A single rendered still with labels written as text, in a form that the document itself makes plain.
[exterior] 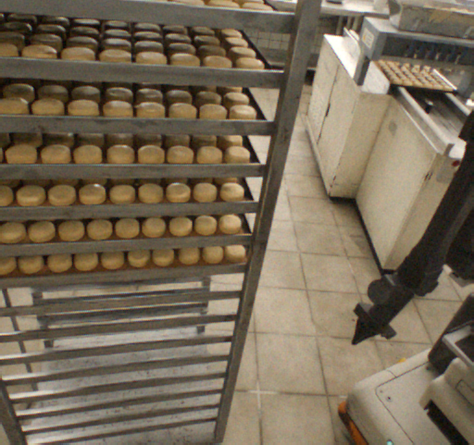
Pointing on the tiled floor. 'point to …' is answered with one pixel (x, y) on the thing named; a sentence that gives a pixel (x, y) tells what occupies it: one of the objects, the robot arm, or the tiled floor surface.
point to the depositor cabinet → (346, 119)
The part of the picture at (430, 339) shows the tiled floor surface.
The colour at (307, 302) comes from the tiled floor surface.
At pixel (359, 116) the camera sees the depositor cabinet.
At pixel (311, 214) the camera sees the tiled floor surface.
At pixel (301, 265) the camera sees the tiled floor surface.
